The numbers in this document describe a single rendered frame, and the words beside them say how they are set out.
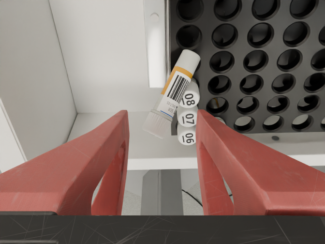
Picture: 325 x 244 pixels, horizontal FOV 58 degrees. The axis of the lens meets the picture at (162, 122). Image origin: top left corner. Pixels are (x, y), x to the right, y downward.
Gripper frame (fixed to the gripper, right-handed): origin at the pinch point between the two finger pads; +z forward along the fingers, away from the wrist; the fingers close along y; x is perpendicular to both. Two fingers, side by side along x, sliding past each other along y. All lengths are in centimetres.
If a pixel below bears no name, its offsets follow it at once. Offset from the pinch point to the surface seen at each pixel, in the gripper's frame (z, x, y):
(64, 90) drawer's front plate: 9.9, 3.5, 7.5
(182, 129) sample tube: 3.9, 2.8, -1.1
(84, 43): 11.2, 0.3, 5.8
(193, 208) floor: 99, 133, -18
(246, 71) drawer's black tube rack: 4.8, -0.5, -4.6
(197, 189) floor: 98, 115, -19
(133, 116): 10.7, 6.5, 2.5
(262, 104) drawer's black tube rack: 4.9, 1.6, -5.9
